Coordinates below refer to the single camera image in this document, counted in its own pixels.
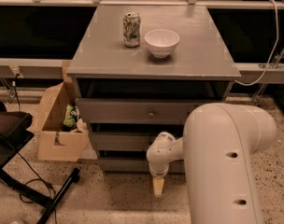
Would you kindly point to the grey bottom drawer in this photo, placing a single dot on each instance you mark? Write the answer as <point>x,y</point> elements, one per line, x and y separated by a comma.
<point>142,166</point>

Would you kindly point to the grey top drawer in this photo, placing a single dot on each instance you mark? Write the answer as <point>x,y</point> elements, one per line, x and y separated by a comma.
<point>135,111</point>

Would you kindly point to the grey middle drawer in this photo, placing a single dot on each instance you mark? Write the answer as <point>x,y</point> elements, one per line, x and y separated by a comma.
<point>121,142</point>

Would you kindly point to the green snack bag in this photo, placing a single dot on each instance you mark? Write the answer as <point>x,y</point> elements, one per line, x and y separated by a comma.
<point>71,117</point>

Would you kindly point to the green white soda can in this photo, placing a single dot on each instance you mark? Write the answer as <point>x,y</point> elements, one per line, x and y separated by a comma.
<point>131,29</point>

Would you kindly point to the black stand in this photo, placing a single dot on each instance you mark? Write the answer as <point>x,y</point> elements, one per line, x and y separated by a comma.
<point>10,148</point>

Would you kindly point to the dark bag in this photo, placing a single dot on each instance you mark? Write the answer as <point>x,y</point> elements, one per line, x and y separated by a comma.
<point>13,126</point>

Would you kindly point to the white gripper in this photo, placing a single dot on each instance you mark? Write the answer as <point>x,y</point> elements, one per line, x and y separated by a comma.
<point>158,172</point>

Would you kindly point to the grey drawer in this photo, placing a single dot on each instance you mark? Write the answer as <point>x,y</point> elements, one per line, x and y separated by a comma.
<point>135,111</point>
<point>142,166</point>
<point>121,142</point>

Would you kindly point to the white bowl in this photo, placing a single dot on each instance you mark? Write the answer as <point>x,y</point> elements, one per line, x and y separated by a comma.
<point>161,42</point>

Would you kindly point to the cardboard box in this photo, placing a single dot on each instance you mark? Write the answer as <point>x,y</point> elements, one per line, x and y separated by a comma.
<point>54,143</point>

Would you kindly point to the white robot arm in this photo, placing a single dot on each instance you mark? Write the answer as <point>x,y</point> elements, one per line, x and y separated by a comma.
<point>216,145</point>

